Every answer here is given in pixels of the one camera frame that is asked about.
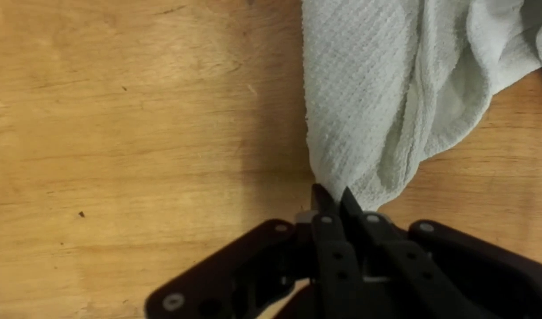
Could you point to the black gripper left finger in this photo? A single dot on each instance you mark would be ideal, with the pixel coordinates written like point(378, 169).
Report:
point(330, 260)

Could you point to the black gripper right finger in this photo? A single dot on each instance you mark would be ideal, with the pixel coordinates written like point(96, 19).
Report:
point(413, 272)

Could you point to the white cloth towel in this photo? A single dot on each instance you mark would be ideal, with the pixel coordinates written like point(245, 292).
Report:
point(371, 90)

